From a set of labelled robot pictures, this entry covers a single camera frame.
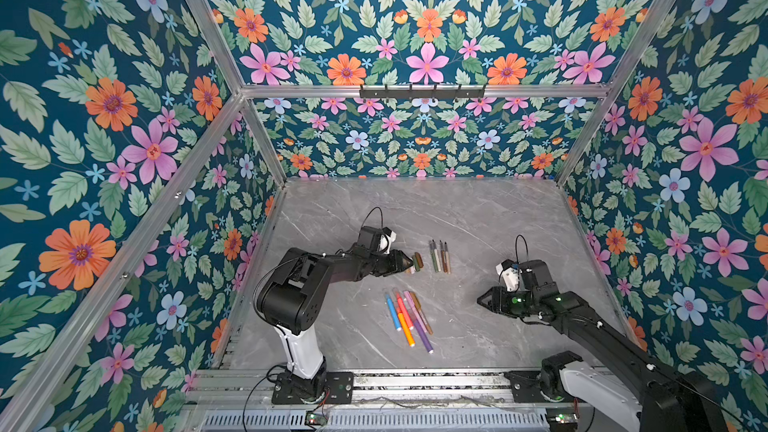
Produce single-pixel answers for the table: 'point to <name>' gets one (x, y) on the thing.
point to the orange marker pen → (406, 329)
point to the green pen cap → (416, 263)
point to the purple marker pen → (422, 332)
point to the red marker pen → (404, 310)
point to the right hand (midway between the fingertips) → (482, 300)
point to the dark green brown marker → (433, 250)
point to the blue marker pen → (390, 304)
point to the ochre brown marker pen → (447, 258)
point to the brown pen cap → (419, 259)
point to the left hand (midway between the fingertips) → (413, 259)
